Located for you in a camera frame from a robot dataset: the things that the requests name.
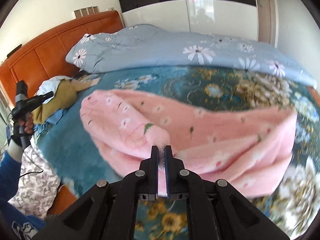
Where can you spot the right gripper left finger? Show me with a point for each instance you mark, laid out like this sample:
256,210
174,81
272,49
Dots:
107,211

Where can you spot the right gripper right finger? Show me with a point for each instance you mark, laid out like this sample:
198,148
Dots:
215,210

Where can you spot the pink fleece floral garment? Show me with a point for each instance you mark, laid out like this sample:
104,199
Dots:
250,149

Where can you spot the blue sleeve forearm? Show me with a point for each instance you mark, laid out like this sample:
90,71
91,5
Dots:
25,227

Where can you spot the person's left hand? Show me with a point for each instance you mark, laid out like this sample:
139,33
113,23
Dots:
28,123

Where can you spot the light blue folded garment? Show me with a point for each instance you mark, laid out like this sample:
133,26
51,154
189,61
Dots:
52,120

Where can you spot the white folded garment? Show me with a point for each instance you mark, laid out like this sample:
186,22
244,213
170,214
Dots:
51,85

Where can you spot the mustard yellow garment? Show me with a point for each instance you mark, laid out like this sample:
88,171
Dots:
57,99

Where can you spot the orange wooden headboard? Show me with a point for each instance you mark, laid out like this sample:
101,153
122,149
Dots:
44,56

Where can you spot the teal floral bed blanket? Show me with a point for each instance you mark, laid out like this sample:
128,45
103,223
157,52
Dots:
292,206

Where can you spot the light blue daisy quilt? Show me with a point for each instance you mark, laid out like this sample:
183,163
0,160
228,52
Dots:
146,45

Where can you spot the orange wooden bed frame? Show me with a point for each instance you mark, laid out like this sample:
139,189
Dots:
62,201

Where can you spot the beige wall switch panel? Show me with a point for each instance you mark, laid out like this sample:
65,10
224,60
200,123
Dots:
86,11

